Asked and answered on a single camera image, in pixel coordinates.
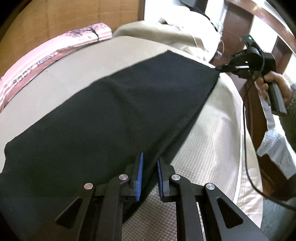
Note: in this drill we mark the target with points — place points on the person's right hand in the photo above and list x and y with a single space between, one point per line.
281 84

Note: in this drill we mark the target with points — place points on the white ribbed strip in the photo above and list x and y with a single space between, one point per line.
275 146

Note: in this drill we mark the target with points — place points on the bed with beige woven cover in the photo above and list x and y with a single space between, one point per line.
217 129

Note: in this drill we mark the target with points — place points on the black pants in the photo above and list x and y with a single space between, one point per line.
111 120

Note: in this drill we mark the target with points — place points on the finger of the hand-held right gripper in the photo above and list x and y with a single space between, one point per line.
231 69
239 59

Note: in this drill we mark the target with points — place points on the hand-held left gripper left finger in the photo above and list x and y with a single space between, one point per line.
140 176

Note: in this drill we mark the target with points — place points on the pink printed mattress edge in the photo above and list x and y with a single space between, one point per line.
46 55

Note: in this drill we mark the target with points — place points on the beige blanket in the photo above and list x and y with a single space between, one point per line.
166 37

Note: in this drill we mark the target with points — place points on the brown wooden window frame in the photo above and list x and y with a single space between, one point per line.
261 16

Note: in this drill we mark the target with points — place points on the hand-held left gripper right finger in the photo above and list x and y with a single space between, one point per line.
160 180

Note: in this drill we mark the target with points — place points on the white cloth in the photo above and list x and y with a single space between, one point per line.
185 19

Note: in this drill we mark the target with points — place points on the person's right forearm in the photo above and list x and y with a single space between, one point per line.
291 115

